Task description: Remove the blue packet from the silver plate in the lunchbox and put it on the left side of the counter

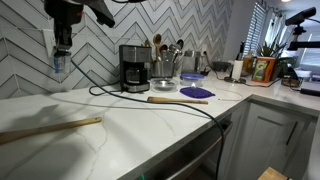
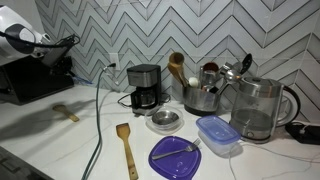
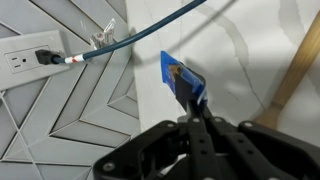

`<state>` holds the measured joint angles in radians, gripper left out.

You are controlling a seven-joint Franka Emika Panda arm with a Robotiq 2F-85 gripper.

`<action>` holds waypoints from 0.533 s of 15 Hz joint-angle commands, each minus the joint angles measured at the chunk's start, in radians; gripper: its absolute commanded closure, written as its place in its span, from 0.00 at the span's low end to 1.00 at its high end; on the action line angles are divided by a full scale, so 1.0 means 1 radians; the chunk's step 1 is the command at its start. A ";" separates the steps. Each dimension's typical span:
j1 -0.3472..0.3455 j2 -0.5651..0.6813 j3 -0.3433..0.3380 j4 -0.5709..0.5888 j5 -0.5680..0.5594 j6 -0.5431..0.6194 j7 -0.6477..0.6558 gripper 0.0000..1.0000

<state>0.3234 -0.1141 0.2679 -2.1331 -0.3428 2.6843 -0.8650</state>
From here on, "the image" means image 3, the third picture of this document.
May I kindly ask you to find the white wall power outlet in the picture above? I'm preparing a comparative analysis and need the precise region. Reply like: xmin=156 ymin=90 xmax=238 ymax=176
xmin=0 ymin=30 xmax=69 ymax=91

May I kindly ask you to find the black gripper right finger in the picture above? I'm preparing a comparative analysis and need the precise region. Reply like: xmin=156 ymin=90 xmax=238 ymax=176
xmin=200 ymin=103 xmax=277 ymax=180

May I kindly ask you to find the dark blue power cable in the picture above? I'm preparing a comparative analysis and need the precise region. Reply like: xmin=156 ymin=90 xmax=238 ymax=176
xmin=34 ymin=0 xmax=208 ymax=66

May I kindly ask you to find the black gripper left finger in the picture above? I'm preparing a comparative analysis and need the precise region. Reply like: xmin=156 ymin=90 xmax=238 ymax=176
xmin=175 ymin=75 xmax=220 ymax=180

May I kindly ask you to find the blue packet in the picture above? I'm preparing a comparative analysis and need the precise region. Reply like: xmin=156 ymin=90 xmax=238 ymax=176
xmin=160 ymin=51 xmax=208 ymax=105

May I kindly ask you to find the clear plastic cable tag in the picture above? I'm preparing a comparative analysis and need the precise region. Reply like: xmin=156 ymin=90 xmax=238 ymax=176
xmin=90 ymin=18 xmax=116 ymax=50

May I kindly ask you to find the long wooden spoon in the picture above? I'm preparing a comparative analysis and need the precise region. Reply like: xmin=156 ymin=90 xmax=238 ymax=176
xmin=254 ymin=11 xmax=320 ymax=129

